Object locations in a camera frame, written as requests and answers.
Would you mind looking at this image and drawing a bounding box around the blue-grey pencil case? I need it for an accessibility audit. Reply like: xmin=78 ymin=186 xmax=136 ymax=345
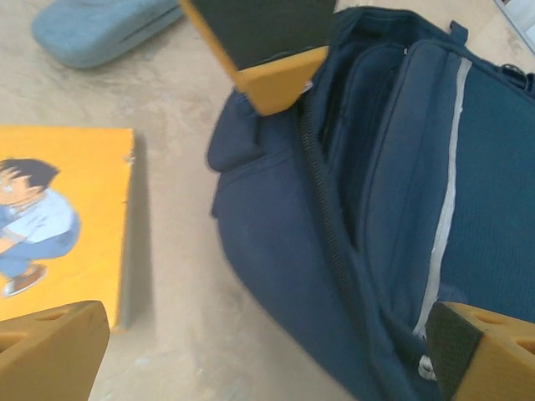
xmin=31 ymin=0 xmax=187 ymax=70

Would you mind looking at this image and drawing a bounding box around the aluminium table frame rail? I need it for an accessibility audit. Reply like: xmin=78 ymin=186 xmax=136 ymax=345
xmin=492 ymin=0 xmax=535 ymax=58

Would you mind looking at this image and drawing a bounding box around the yellow cartoon cover book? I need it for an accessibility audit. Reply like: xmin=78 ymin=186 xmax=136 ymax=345
xmin=0 ymin=127 xmax=137 ymax=334

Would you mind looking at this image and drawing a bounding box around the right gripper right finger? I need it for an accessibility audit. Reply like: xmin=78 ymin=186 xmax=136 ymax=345
xmin=424 ymin=301 xmax=535 ymax=401

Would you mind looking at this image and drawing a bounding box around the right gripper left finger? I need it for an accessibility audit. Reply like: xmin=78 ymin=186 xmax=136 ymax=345
xmin=0 ymin=300 xmax=112 ymax=401

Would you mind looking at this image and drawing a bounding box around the navy blue backpack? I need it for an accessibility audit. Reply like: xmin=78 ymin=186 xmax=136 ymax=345
xmin=206 ymin=6 xmax=535 ymax=401

